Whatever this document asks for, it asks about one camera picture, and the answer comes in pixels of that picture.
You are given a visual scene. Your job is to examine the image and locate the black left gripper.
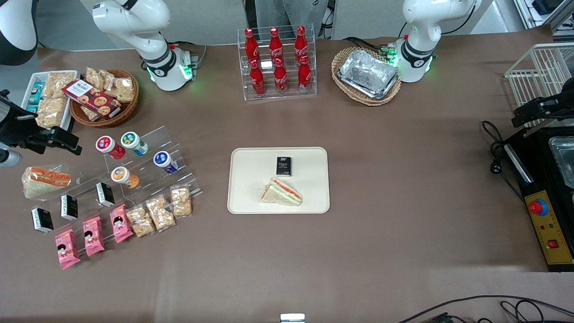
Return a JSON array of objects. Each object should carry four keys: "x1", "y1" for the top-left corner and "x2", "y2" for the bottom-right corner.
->
[{"x1": 513, "y1": 89, "x2": 574, "y2": 128}]

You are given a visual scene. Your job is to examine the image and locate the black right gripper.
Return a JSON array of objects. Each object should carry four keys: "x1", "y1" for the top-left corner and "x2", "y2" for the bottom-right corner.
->
[{"x1": 0, "y1": 96, "x2": 83, "y2": 156}]

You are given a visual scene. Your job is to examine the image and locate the white rectangular snack tray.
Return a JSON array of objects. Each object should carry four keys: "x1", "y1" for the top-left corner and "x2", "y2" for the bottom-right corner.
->
[{"x1": 21, "y1": 70, "x2": 78, "y2": 131}]

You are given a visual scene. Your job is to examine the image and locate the aluminium foil tray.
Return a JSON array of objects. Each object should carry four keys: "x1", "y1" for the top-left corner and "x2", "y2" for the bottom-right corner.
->
[{"x1": 337, "y1": 49, "x2": 400, "y2": 100}]

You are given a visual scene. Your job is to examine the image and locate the beige serving tray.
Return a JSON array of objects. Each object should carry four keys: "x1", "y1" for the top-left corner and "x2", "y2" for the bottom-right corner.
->
[{"x1": 227, "y1": 147, "x2": 330, "y2": 214}]

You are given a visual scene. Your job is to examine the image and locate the large rice crisp pack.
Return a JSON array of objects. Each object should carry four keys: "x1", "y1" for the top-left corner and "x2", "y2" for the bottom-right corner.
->
[
  {"x1": 36, "y1": 98, "x2": 69, "y2": 128},
  {"x1": 43, "y1": 72, "x2": 76, "y2": 98}
]

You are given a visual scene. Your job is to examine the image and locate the clear acrylic stepped stand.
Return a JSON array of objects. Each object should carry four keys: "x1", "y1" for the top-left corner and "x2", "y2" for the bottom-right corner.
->
[
  {"x1": 101, "y1": 126, "x2": 203, "y2": 207},
  {"x1": 27, "y1": 157, "x2": 135, "y2": 265}
]

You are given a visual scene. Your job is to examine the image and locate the wrapped triangle sandwich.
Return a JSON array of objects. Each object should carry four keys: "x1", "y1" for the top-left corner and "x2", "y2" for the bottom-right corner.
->
[
  {"x1": 259, "y1": 176, "x2": 303, "y2": 207},
  {"x1": 22, "y1": 166, "x2": 72, "y2": 199}
]

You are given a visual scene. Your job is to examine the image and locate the red cookie box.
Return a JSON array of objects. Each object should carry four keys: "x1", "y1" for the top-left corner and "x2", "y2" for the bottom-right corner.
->
[{"x1": 61, "y1": 79, "x2": 122, "y2": 119}]

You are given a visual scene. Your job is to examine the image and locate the steel food pan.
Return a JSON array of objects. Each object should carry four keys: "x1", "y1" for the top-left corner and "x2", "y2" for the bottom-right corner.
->
[{"x1": 548, "y1": 136, "x2": 574, "y2": 189}]

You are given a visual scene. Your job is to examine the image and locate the dark brown wicker basket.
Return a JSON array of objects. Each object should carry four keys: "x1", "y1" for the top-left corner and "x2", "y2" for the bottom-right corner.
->
[{"x1": 70, "y1": 69, "x2": 139, "y2": 128}]

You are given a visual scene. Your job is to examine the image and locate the black sealing machine yellow panel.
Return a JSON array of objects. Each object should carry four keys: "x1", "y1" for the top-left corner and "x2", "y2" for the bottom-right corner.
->
[{"x1": 502, "y1": 126, "x2": 574, "y2": 273}]

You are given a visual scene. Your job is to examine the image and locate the red emergency stop button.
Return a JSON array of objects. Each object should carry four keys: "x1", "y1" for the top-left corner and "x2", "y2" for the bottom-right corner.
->
[{"x1": 528, "y1": 198, "x2": 549, "y2": 216}]

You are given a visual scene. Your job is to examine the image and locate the pink cartoon snack pack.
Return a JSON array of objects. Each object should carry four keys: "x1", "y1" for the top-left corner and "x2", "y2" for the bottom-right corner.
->
[
  {"x1": 55, "y1": 229, "x2": 82, "y2": 270},
  {"x1": 82, "y1": 216, "x2": 105, "y2": 257},
  {"x1": 109, "y1": 204, "x2": 134, "y2": 244}
]

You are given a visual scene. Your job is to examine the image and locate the grey equipment shelf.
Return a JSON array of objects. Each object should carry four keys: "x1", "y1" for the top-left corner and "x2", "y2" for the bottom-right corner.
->
[{"x1": 513, "y1": 0, "x2": 574, "y2": 37}]

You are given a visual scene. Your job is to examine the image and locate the clear nut brittle pack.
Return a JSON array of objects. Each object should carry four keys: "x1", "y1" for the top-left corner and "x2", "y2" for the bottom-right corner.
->
[
  {"x1": 170, "y1": 184, "x2": 193, "y2": 218},
  {"x1": 126, "y1": 204, "x2": 156, "y2": 238},
  {"x1": 145, "y1": 195, "x2": 176, "y2": 232}
]

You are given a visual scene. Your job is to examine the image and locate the light open-weave wicker basket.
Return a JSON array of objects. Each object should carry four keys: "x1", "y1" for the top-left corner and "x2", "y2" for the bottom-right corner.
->
[{"x1": 331, "y1": 47, "x2": 402, "y2": 106}]

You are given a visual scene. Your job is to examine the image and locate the red cola bottle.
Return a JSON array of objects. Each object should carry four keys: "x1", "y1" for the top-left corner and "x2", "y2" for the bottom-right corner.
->
[
  {"x1": 269, "y1": 27, "x2": 284, "y2": 63},
  {"x1": 244, "y1": 28, "x2": 260, "y2": 65},
  {"x1": 295, "y1": 26, "x2": 309, "y2": 62},
  {"x1": 274, "y1": 58, "x2": 288, "y2": 93},
  {"x1": 249, "y1": 59, "x2": 266, "y2": 96},
  {"x1": 298, "y1": 55, "x2": 313, "y2": 92}
]

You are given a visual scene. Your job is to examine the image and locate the clear acrylic bottle rack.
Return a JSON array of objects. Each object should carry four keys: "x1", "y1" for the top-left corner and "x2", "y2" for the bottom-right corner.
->
[{"x1": 237, "y1": 23, "x2": 317, "y2": 101}]

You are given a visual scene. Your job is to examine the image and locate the person in grey trousers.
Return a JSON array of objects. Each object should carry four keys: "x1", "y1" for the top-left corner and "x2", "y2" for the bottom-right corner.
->
[{"x1": 255, "y1": 0, "x2": 330, "y2": 39}]

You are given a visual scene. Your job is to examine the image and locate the white wire rack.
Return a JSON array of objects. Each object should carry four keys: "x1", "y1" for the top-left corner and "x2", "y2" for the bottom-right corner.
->
[{"x1": 504, "y1": 43, "x2": 574, "y2": 128}]

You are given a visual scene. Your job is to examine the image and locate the silver metal bar handle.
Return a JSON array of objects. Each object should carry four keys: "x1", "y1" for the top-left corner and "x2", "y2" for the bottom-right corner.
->
[{"x1": 504, "y1": 144, "x2": 534, "y2": 183}]

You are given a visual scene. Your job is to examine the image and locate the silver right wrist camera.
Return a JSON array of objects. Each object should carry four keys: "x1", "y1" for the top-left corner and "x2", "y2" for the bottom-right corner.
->
[{"x1": 0, "y1": 150, "x2": 23, "y2": 167}]

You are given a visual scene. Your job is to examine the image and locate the black power cable with plug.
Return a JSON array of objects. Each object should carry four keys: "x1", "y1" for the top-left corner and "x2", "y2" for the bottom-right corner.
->
[{"x1": 481, "y1": 120, "x2": 525, "y2": 202}]

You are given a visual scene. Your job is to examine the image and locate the grey base cable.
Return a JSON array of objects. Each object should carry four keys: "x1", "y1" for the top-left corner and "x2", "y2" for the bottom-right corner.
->
[{"x1": 168, "y1": 41, "x2": 208, "y2": 78}]

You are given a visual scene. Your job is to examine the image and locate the black base cable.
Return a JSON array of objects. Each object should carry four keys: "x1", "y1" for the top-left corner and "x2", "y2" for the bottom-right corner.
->
[{"x1": 343, "y1": 37, "x2": 391, "y2": 53}]

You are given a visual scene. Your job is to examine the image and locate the long black cable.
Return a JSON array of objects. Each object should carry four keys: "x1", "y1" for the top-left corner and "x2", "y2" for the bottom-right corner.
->
[{"x1": 397, "y1": 295, "x2": 574, "y2": 323}]

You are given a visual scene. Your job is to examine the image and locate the looped black cable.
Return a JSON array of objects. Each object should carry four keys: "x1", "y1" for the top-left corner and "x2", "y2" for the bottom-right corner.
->
[{"x1": 500, "y1": 300, "x2": 574, "y2": 323}]

